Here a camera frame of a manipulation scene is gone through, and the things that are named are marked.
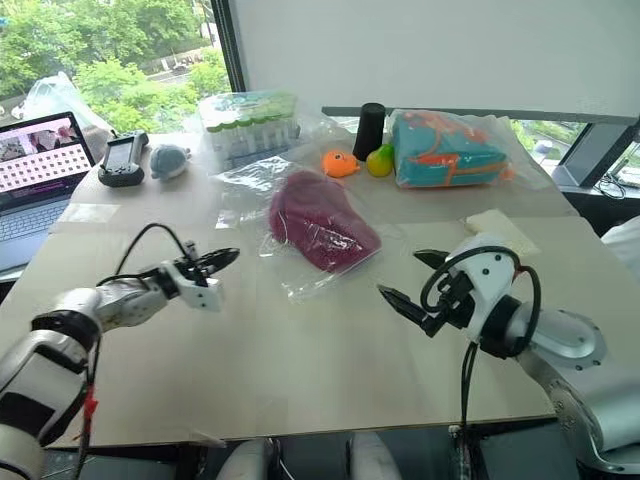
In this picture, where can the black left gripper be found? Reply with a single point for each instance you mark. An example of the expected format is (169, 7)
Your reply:
(192, 270)

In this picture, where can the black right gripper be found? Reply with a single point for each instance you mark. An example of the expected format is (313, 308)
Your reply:
(457, 305)

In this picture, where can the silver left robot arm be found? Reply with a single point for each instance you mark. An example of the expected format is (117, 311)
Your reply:
(55, 325)

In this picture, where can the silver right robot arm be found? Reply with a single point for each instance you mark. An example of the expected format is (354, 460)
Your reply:
(575, 345)

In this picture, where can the maroon cloth in plastic bag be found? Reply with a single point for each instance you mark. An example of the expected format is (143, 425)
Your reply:
(250, 190)

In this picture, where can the magenta knitted cap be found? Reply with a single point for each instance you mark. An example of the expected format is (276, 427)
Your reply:
(320, 215)

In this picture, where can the teal orange item in bag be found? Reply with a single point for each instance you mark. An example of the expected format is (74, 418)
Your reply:
(445, 150)

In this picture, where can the white plastic bag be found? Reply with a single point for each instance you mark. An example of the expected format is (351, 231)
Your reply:
(55, 97)

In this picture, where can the white foam pad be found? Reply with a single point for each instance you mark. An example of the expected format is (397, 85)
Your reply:
(502, 227)

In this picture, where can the grey-blue plush toy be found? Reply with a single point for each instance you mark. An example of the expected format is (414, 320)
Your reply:
(169, 161)

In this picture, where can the yellow-green pear toy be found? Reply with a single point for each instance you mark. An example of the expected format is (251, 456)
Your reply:
(380, 161)

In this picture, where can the pack of green-capped bottles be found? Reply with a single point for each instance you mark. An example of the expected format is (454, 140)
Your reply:
(250, 125)

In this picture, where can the orange fish toy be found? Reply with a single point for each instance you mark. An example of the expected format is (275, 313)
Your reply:
(339, 164)

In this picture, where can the black handheld controller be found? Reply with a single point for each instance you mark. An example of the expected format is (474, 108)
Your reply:
(120, 157)

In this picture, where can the black cylindrical speaker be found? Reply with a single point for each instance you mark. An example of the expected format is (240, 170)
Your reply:
(369, 131)

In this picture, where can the open grey laptop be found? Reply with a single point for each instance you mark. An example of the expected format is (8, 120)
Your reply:
(35, 170)

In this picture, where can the person's white sleeve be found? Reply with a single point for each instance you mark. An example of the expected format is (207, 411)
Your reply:
(625, 245)

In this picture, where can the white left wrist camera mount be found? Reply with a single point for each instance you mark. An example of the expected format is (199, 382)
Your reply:
(202, 296)

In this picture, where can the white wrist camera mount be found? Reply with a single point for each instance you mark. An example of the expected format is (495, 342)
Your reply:
(202, 296)
(492, 285)

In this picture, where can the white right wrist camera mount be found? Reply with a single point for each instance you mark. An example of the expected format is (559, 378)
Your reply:
(492, 285)

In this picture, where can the dark blind bottom rail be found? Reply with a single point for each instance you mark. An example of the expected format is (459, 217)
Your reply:
(500, 113)

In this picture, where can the black window frame post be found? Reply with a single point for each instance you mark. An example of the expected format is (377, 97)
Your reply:
(231, 45)

